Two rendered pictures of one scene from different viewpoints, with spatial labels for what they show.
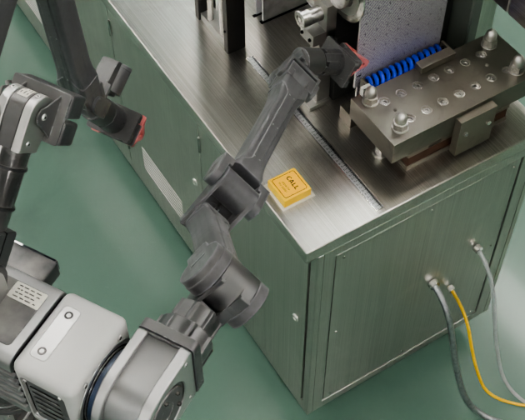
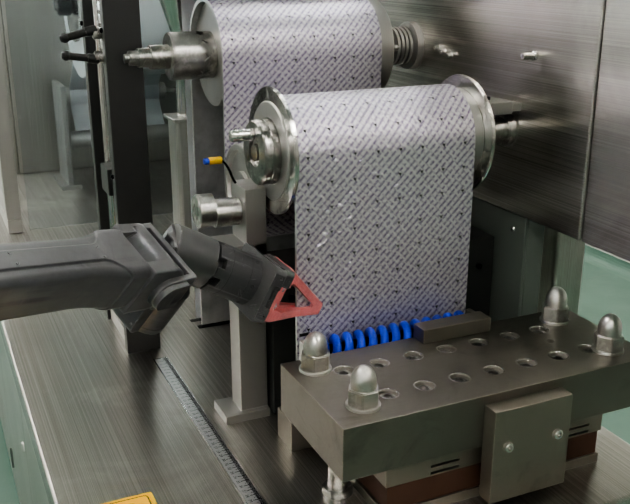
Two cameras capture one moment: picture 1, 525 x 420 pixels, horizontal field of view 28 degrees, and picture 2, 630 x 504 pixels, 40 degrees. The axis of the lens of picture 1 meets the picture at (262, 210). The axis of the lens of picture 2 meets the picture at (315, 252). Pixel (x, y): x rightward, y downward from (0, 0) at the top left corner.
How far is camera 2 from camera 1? 1.45 m
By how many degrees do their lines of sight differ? 35
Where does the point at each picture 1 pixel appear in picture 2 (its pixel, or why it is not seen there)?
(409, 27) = (400, 254)
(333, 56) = (239, 254)
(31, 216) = not seen: outside the picture
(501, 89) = (578, 370)
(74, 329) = not seen: outside the picture
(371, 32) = (321, 234)
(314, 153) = (208, 482)
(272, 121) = (10, 250)
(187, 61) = (60, 356)
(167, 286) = not seen: outside the picture
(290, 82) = (111, 236)
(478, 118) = (533, 414)
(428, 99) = (431, 373)
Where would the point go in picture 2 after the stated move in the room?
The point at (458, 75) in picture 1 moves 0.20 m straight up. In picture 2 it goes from (495, 349) to (507, 182)
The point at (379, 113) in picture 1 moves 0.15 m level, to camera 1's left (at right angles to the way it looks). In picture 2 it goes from (328, 384) to (191, 377)
